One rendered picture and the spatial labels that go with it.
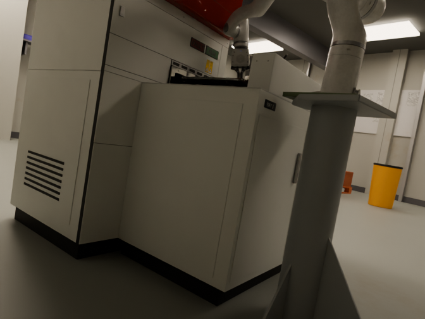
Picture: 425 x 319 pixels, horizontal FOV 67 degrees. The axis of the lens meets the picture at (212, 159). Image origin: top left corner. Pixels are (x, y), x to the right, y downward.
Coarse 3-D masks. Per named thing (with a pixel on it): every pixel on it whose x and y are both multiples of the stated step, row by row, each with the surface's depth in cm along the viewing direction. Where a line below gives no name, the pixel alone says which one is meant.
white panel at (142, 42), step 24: (120, 0) 133; (144, 0) 143; (120, 24) 135; (144, 24) 145; (168, 24) 156; (192, 24) 169; (120, 48) 137; (144, 48) 147; (168, 48) 158; (192, 48) 172; (216, 48) 187; (120, 72) 139; (144, 72) 149; (168, 72) 161; (216, 72) 191
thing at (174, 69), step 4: (172, 68) 161; (176, 68) 163; (172, 72) 162; (176, 72) 164; (180, 72) 166; (184, 72) 168; (188, 72) 171; (172, 76) 162; (184, 76) 170; (188, 76) 171; (192, 76) 174; (196, 76) 176; (168, 80) 162; (172, 80) 162
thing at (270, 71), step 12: (252, 60) 122; (264, 60) 119; (276, 60) 118; (252, 72) 121; (264, 72) 118; (276, 72) 119; (288, 72) 127; (300, 72) 136; (252, 84) 121; (264, 84) 118; (276, 84) 121; (288, 84) 129; (300, 84) 138; (312, 84) 148
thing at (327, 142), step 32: (320, 96) 105; (352, 96) 98; (320, 128) 113; (352, 128) 114; (320, 160) 113; (320, 192) 113; (320, 224) 113; (288, 256) 119; (320, 256) 114; (288, 288) 117; (320, 288) 116
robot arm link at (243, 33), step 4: (244, 20) 177; (248, 20) 178; (240, 24) 176; (244, 24) 177; (248, 24) 178; (240, 28) 175; (244, 28) 177; (248, 28) 179; (240, 32) 176; (244, 32) 177; (248, 32) 179; (236, 36) 177; (240, 36) 177; (244, 36) 177; (248, 36) 179; (236, 40) 178; (240, 40) 177; (244, 40) 177; (248, 40) 179
